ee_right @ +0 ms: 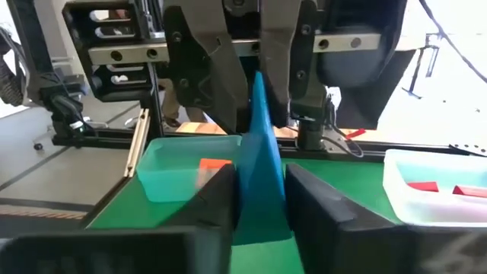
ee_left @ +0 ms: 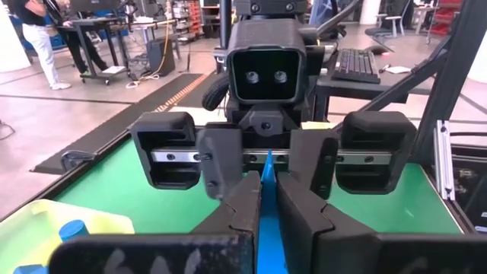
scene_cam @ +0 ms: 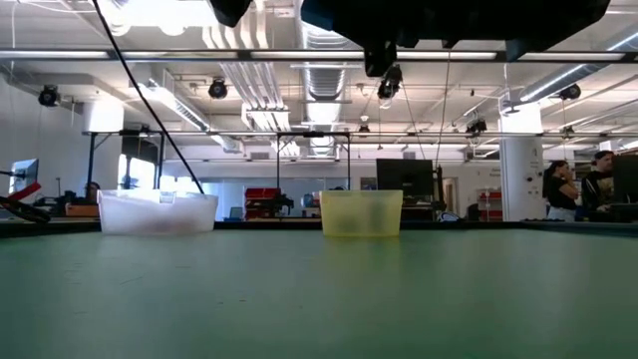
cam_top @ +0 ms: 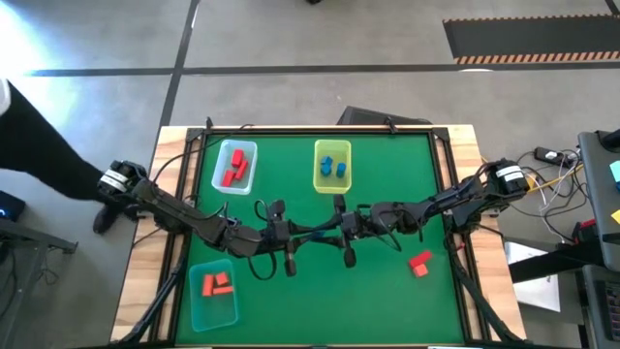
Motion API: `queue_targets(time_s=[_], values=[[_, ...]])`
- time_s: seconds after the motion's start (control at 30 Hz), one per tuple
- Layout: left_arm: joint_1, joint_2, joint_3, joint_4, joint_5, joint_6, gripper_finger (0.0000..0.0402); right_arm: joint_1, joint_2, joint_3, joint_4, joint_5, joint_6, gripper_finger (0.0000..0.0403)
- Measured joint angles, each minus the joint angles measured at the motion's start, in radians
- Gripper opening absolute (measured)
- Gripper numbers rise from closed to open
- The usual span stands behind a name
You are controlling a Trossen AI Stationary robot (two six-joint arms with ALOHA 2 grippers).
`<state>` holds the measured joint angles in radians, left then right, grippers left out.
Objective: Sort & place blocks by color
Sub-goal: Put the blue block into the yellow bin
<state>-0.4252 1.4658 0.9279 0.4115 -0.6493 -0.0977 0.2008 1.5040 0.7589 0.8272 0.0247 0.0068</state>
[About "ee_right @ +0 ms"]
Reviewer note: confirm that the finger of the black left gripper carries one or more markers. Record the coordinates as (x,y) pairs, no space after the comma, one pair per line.
(205,68)
(281,57)

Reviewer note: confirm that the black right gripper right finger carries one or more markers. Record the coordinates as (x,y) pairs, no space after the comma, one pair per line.
(361,247)

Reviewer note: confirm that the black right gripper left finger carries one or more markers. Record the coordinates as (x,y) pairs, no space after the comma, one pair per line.
(114,251)

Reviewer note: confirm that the red rectangular block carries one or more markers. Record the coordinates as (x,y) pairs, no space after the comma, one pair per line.
(472,191)
(423,186)

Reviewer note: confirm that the long orange block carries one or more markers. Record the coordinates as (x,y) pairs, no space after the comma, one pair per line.
(213,167)

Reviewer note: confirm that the blue rectangular block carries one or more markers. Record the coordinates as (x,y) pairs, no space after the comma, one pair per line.
(262,182)

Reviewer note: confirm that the green table mat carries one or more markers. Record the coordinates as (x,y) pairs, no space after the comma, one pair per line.
(114,213)

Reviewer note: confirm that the person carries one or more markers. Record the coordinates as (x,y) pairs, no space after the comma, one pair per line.
(169,102)

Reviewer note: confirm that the clear plastic bin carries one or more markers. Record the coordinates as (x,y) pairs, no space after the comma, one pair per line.
(430,209)

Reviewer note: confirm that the teal plastic bin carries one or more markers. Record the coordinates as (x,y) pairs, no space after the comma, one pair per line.
(167,171)

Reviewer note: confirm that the red tape tag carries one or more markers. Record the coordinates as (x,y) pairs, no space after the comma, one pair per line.
(355,133)

